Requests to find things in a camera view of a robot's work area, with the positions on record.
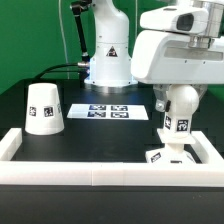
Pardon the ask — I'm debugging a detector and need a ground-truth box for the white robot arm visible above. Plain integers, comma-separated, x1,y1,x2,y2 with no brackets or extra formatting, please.
85,0,224,111

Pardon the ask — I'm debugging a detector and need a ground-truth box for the white hanging cable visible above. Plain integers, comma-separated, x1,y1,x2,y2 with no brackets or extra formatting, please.
58,0,70,80

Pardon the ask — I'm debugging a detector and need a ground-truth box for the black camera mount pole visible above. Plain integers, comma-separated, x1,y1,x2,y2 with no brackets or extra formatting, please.
70,0,92,62

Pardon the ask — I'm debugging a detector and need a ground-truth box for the black cable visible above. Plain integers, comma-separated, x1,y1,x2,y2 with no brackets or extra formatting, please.
33,62,91,81

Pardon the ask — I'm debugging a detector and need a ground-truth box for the white fence frame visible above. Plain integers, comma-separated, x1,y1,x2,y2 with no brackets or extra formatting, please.
0,128,224,187

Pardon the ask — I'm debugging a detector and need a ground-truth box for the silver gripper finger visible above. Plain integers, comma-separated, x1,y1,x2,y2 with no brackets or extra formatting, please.
153,84,170,112
194,84,208,99

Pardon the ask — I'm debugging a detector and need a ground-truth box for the white lamp base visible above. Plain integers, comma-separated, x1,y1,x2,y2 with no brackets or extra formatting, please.
145,129,196,165

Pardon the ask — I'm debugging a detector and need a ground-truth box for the white lamp bulb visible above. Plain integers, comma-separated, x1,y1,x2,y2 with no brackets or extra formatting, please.
163,85,199,138

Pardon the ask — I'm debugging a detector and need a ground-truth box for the white marker sheet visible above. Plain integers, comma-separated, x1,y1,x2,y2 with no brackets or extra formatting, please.
67,104,149,120

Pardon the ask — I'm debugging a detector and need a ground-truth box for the white lamp shade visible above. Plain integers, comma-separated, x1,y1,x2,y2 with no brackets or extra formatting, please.
25,83,64,135

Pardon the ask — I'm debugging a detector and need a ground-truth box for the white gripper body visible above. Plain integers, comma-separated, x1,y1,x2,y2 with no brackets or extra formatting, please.
131,6,224,84

